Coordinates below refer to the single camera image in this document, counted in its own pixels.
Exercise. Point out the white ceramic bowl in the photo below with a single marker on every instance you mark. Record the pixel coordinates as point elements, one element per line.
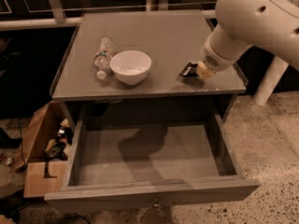
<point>131,66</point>

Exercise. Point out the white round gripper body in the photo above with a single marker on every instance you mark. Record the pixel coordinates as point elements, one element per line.
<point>215,60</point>

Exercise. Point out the dark can in box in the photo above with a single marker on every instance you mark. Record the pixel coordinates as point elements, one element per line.
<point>57,150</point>

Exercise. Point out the metal drawer pull handle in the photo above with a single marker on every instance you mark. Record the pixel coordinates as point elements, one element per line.
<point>156,203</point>

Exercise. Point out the black rxbar chocolate wrapper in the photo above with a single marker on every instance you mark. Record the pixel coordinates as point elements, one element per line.
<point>190,70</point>

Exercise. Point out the clear plastic water bottle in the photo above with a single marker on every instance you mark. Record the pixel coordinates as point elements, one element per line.
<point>102,58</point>

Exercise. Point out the open grey top drawer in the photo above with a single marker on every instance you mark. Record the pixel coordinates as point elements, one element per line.
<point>127,166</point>

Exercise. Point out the brown cardboard box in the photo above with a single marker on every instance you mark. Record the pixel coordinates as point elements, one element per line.
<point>40,178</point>

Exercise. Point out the grey wooden cabinet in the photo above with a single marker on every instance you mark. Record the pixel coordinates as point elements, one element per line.
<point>171,39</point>

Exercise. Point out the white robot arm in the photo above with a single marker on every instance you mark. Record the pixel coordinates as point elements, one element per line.
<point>272,25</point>

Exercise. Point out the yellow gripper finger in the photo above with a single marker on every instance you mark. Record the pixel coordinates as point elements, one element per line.
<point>203,71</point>

